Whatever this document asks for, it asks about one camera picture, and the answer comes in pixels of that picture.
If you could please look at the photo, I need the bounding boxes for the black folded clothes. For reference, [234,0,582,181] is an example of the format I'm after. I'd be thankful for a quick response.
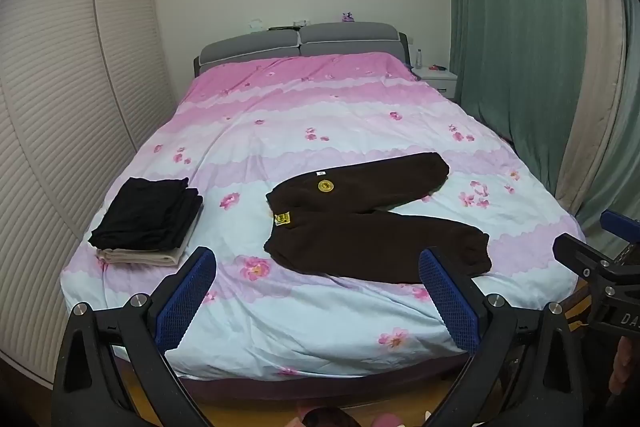
[89,177,204,253]

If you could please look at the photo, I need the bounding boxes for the dark brown pants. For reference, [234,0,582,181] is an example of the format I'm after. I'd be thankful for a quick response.
[263,152,492,284]

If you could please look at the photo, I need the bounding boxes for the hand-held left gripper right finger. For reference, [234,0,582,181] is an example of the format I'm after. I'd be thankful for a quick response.
[419,248,601,427]

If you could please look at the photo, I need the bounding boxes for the beige curtain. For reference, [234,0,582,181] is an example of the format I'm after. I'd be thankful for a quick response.
[554,0,637,214]

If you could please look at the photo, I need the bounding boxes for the white nightstand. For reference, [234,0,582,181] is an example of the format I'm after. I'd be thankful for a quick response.
[412,67,459,101]

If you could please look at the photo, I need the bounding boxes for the person's right hand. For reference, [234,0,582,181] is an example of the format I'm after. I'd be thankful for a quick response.
[609,336,640,397]

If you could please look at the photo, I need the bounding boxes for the pink floral duvet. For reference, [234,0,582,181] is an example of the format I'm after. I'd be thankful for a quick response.
[60,52,587,381]

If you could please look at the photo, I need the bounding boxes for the beige folded cloth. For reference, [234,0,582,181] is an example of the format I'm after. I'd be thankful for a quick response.
[96,227,190,267]

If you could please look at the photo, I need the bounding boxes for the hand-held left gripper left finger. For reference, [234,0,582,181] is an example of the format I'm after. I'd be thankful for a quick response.
[52,246,217,427]

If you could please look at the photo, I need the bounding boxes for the white louvered wardrobe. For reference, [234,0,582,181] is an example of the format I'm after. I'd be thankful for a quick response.
[0,0,179,385]

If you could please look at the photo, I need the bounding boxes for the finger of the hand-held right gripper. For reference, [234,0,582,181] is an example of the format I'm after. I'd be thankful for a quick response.
[552,232,640,280]
[600,208,640,253]

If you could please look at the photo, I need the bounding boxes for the green curtain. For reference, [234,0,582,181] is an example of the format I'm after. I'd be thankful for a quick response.
[442,0,640,235]

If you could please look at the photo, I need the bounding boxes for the grey upholstered headboard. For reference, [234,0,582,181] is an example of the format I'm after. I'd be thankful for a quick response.
[194,22,410,80]

